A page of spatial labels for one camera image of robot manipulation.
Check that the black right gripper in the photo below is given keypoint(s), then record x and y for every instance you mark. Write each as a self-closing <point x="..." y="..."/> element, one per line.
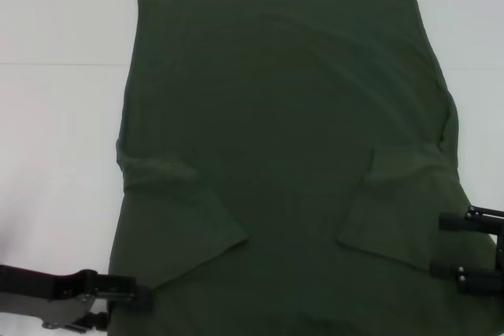
<point x="498" y="257"/>

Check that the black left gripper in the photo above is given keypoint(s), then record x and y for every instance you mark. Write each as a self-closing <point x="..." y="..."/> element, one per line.
<point x="43" y="285"/>

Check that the dark green shirt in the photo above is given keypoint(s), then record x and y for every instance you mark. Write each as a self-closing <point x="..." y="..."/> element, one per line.
<point x="283" y="147"/>

